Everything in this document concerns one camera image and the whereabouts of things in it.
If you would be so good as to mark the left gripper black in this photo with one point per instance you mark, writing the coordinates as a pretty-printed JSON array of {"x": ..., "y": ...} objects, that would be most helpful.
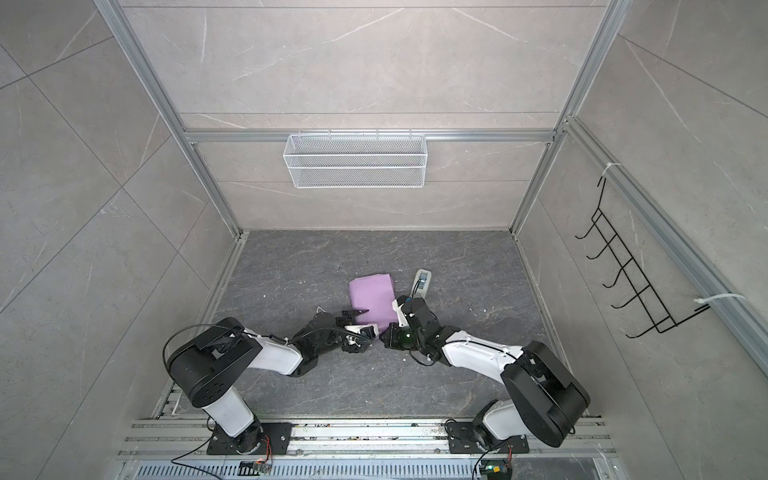
[{"x": 352, "y": 313}]

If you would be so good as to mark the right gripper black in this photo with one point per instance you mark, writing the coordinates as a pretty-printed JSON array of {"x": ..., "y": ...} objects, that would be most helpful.
[{"x": 392, "y": 342}]

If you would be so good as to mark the pink wrapping paper sheet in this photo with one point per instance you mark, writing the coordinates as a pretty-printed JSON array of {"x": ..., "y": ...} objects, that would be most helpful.
[{"x": 374, "y": 295}]

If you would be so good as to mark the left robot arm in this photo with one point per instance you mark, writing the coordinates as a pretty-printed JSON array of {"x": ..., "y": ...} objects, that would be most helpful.
[{"x": 207, "y": 367}]

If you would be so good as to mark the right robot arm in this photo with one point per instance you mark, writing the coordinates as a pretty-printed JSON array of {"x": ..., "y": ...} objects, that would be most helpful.
[{"x": 545, "y": 400}]

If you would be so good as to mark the white tape dispenser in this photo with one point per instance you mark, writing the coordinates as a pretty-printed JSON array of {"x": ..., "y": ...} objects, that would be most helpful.
[{"x": 421, "y": 283}]

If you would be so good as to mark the green connector board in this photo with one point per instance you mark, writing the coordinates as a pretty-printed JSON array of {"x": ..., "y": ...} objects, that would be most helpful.
[{"x": 495, "y": 470}]

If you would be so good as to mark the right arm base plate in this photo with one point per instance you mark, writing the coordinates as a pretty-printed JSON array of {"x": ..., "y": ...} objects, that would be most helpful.
[{"x": 466, "y": 438}]

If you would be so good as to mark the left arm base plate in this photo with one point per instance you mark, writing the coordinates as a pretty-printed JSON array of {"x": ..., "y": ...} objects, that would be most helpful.
[{"x": 257, "y": 439}]

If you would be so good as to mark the white wire mesh basket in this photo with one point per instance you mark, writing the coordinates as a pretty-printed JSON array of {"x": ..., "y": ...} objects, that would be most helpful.
[{"x": 364, "y": 160}]

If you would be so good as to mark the aluminium rail base frame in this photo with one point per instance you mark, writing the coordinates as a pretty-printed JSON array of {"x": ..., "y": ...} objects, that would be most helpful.
[{"x": 324, "y": 448}]

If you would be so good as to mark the black wire hook rack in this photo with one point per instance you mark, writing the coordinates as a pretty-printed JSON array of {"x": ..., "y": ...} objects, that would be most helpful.
[{"x": 629, "y": 271}]

